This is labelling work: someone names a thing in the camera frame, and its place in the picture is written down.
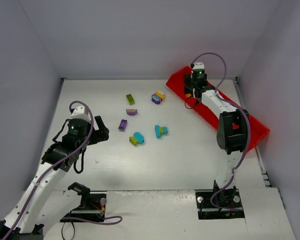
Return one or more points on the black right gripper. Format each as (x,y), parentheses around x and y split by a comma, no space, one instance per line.
(189,83)

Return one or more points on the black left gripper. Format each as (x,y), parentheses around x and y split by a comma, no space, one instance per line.
(97,134)

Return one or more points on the purple rectangular lego brick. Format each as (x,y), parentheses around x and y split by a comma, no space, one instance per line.
(123,124)

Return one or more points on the purple half-round lego brick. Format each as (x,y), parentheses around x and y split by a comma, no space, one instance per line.
(131,112)

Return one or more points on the cyan lego with green brick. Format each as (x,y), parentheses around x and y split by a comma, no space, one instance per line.
(137,139)

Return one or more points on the green long lego brick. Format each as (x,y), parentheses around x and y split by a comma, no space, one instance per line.
(130,99)

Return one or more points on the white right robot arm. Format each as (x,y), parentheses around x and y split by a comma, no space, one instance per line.
(233,128)

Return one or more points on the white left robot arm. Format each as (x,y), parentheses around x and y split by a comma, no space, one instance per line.
(21,223)

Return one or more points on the purple yellow white lego stack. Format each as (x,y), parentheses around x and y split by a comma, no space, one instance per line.
(158,97)

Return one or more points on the cyan green lego cluster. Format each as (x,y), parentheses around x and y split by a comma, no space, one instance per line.
(160,131)

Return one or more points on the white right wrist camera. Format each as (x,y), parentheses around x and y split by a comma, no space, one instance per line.
(198,66)

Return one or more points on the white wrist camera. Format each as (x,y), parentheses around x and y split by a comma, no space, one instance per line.
(198,66)
(82,113)

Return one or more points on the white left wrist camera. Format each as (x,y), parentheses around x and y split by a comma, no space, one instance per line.
(82,113)

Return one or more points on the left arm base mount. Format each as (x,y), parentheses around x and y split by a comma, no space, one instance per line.
(92,205)

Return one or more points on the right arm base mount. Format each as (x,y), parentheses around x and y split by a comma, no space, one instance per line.
(226,205)

